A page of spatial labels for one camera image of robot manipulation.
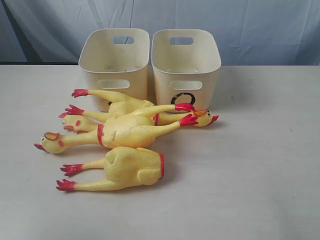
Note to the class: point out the cream left plastic bin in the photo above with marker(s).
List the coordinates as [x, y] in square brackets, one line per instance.
[116, 59]

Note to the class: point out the detached rubber chicken head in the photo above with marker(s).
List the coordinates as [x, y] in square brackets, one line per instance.
[77, 123]

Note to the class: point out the blue-white backdrop curtain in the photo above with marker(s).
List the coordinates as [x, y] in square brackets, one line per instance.
[247, 32]

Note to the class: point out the cream bin with black circle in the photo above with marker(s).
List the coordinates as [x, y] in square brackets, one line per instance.
[185, 65]

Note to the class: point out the headless rubber chicken body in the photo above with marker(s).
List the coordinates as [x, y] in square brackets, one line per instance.
[124, 167]

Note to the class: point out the whole rubber chicken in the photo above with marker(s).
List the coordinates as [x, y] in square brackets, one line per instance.
[122, 104]
[136, 130]

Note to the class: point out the whole rubber chicken front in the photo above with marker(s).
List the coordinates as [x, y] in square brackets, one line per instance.
[136, 130]

